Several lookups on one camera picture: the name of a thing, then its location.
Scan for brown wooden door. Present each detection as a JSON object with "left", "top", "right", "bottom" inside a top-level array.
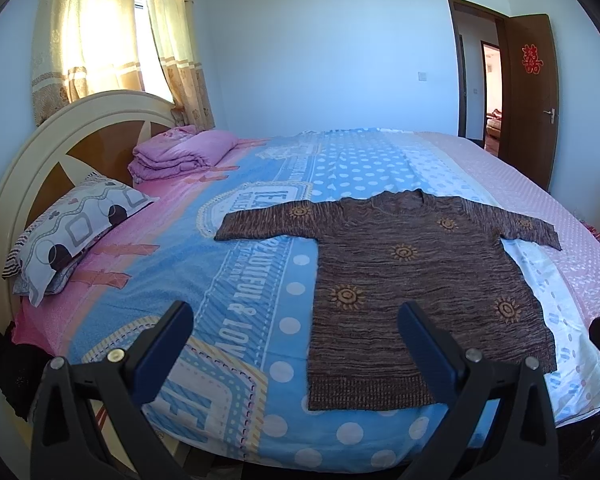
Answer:
[{"left": 498, "top": 14, "right": 559, "bottom": 190}]

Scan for black clothes beside bed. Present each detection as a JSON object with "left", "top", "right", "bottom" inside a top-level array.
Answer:
[{"left": 0, "top": 321, "right": 52, "bottom": 422}]

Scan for cream wooden headboard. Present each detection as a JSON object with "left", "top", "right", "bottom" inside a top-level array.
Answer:
[{"left": 0, "top": 90, "right": 175, "bottom": 330}]

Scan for patterned white pillow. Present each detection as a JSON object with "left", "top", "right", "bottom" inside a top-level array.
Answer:
[{"left": 2, "top": 172, "right": 156, "bottom": 307}]

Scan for blue patterned bed sheet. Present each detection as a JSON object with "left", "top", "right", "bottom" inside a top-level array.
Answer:
[{"left": 12, "top": 129, "right": 600, "bottom": 472}]

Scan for folded pink quilt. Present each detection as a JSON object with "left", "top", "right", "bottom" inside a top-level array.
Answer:
[{"left": 128, "top": 126, "right": 238, "bottom": 184}]

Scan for yellow patterned curtain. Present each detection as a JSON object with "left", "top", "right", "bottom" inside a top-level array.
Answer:
[{"left": 31, "top": 0, "right": 214, "bottom": 130}]

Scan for brown knitted sweater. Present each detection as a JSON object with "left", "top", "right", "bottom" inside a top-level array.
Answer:
[{"left": 216, "top": 190, "right": 560, "bottom": 411}]

